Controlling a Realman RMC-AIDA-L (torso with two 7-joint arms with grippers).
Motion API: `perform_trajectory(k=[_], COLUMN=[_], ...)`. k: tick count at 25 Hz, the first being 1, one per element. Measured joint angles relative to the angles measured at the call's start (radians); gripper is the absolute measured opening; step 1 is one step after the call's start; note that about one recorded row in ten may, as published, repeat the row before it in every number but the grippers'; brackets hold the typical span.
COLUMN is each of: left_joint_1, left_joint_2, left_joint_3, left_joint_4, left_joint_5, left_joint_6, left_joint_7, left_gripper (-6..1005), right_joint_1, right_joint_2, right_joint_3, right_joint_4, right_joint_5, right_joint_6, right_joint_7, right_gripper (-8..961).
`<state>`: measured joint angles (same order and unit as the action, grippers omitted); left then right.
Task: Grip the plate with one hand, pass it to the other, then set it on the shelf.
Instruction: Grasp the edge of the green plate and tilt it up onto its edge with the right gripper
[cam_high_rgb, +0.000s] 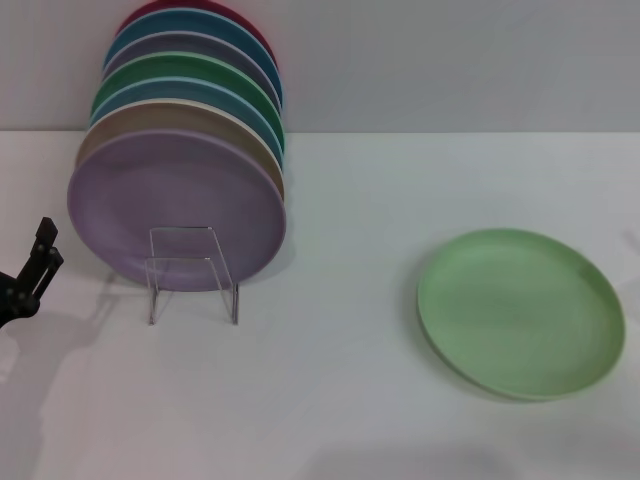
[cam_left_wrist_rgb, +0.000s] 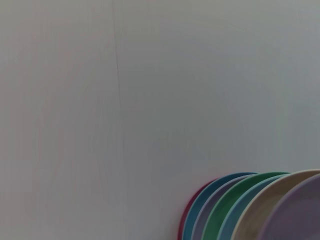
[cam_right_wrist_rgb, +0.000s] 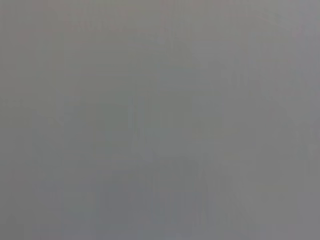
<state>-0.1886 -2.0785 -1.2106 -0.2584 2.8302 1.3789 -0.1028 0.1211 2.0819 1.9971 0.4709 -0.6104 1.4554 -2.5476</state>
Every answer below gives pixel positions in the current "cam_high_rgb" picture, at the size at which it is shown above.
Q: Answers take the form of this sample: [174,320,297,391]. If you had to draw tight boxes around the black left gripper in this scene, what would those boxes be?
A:
[0,216,66,331]

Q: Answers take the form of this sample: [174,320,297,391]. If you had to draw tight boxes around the light green plate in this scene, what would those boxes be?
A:
[417,227,627,404]

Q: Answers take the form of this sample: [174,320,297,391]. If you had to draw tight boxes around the lilac plate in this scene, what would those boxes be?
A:
[67,130,287,294]

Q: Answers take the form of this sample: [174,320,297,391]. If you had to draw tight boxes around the beige plate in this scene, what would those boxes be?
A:
[74,98,286,201]

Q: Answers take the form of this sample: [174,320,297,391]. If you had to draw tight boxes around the clear acrylic plate rack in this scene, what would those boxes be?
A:
[143,225,240,327]

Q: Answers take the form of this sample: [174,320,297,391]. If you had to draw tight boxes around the light blue plate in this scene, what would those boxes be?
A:
[88,76,285,157]

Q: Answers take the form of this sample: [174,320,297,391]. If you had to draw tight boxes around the dark green plate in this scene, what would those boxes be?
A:
[91,51,285,146]

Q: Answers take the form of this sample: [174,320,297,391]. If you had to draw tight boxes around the grey purple plate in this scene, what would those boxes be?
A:
[102,30,282,109]

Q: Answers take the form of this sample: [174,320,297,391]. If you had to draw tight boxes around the teal blue plate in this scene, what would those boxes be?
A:
[103,8,285,109]

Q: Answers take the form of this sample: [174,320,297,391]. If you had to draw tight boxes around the crimson red plate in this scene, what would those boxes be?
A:
[115,0,279,67]

